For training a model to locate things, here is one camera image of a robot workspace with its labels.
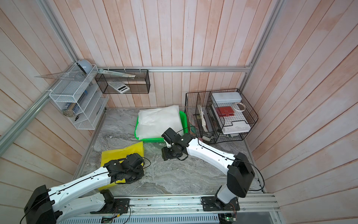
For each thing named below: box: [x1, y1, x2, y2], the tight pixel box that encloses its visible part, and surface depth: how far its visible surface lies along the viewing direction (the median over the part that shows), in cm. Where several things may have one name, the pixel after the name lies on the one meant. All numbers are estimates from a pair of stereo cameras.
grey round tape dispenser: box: [76, 59, 93, 75], surface depth 85 cm
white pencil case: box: [212, 91, 242, 104], surface depth 98 cm
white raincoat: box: [136, 105, 184, 140], surface depth 100 cm
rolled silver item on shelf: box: [62, 102, 77, 118], surface depth 78 cm
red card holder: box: [216, 106, 235, 117], surface depth 90 cm
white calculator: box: [108, 81, 131, 94], surface depth 100 cm
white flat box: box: [221, 120, 252, 135], surface depth 86 cm
